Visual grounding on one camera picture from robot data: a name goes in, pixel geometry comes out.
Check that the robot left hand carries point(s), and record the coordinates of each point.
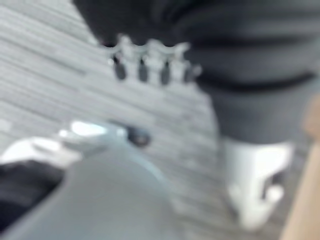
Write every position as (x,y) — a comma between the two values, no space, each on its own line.
(225,62)

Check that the light wooden furniture edge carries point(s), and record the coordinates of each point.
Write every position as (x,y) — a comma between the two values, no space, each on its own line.
(306,190)

